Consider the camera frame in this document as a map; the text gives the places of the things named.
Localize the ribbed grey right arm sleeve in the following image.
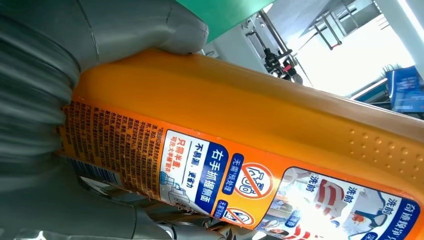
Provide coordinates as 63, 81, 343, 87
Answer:
0, 0, 97, 196

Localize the blue screen panel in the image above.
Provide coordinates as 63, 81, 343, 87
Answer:
385, 65, 424, 114

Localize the dark metal rod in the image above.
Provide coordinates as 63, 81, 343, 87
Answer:
258, 9, 293, 58

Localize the green table mat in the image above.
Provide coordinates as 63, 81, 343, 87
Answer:
175, 0, 276, 44

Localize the blue metal frame rail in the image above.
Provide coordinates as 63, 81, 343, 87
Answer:
351, 79, 392, 104

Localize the grey metal step rack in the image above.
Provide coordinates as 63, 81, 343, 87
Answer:
311, 9, 344, 51

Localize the black clamp rig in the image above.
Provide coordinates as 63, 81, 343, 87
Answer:
263, 47, 304, 85

